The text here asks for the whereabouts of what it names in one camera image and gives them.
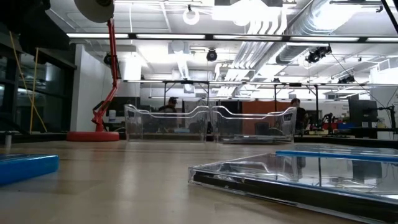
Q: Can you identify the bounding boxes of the blue jewel case white swirls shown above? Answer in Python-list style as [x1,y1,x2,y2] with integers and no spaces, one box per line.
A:
[0,154,60,187]

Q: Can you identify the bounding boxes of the person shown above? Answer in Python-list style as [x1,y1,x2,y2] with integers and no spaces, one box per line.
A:
[290,98,310,135]
[158,96,180,114]

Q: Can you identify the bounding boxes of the clear plastic bin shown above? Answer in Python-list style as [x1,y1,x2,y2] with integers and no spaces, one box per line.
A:
[124,103,212,144]
[212,105,302,145]

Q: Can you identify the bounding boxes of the red desk lamp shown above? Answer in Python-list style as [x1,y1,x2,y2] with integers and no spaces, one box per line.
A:
[67,0,122,142]

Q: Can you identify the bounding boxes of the black ceiling device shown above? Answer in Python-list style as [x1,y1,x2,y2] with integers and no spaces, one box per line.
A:
[305,45,333,64]

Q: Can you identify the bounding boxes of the dark glass partition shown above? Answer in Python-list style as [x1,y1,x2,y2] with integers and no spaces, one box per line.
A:
[0,30,77,133]

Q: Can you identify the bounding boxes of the ceiling light strip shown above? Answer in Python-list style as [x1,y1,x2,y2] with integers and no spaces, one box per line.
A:
[67,32,398,44]

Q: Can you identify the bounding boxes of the black computer monitor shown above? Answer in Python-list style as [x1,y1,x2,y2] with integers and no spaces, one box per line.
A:
[348,99,379,124]

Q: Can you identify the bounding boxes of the black stand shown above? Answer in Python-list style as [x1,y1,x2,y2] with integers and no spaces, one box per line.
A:
[369,105,397,133]

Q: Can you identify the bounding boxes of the white ring light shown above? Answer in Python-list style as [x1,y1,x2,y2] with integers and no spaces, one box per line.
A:
[182,8,201,26]

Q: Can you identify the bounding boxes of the black aluminium table frame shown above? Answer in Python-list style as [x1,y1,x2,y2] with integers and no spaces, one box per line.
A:
[0,131,398,151]

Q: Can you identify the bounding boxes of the yellow extension cord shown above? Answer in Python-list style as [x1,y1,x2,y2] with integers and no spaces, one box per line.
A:
[8,30,48,134]
[29,48,40,134]

